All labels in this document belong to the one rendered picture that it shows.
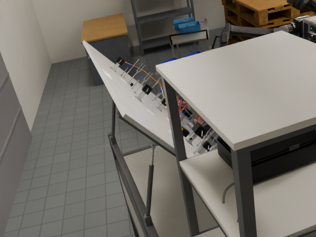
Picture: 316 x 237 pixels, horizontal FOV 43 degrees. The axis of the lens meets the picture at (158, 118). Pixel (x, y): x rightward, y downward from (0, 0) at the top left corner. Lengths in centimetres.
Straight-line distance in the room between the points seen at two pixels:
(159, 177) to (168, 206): 31
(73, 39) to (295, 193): 697
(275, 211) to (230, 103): 40
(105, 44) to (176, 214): 430
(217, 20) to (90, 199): 523
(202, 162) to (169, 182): 105
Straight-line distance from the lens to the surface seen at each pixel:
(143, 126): 154
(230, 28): 281
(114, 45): 628
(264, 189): 139
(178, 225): 227
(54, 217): 393
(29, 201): 426
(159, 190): 253
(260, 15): 499
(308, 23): 281
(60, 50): 809
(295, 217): 130
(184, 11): 736
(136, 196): 220
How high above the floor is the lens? 234
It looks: 28 degrees down
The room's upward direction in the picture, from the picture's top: 11 degrees counter-clockwise
